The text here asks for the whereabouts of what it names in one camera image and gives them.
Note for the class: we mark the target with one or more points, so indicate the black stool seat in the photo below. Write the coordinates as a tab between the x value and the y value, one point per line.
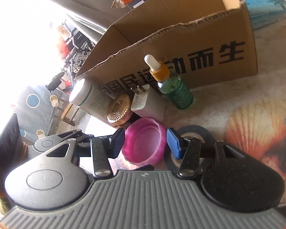
55	81

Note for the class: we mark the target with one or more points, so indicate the white charger plug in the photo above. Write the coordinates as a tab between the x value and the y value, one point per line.
147	105

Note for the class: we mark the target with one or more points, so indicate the black padded chair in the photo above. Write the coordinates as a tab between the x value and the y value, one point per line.
7	136

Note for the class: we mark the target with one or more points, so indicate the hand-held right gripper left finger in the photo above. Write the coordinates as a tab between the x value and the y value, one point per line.
118	144

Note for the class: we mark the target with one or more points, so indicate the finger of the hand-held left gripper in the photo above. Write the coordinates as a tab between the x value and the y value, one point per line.
70	134

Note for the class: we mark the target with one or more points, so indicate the grey blanket with circles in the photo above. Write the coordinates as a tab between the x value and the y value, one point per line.
33	116

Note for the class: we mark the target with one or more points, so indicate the wheelchair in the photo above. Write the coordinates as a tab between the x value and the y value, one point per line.
78	43

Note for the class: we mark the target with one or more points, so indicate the brown jar with gold lid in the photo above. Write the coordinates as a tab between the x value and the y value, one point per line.
120	109

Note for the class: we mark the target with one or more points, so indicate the green dropper bottle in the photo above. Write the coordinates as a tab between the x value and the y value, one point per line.
178	93

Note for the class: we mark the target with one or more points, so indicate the tan paper bag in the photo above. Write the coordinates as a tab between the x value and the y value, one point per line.
120	2

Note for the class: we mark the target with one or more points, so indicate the white pill bottle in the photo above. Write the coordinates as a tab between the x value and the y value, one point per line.
95	102

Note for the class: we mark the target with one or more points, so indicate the orange-red hanging bag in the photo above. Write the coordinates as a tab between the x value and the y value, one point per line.
64	46

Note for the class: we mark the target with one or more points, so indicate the black tape roll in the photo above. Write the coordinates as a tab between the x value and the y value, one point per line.
195	130

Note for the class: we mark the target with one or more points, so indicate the large cardboard box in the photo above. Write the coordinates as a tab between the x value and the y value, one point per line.
205	40

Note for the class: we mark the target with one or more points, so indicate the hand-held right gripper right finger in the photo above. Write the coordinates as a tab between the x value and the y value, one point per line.
174	145

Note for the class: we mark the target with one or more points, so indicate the small wooden stool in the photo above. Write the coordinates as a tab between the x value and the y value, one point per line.
69	109

